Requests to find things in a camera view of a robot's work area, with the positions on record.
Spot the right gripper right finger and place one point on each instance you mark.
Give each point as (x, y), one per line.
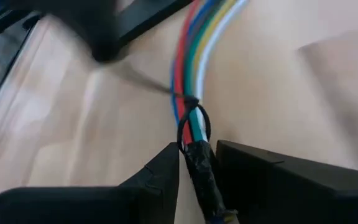
(306, 196)

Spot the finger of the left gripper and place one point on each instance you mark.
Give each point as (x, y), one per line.
(110, 28)
(79, 18)

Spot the black zip tie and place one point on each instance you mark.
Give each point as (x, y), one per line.
(191, 100)

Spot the black aluminium table frame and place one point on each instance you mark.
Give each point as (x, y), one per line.
(27, 40)

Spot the black duct cover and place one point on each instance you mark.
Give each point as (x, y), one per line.
(154, 18)

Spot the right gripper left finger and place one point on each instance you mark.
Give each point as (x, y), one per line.
(89, 205)

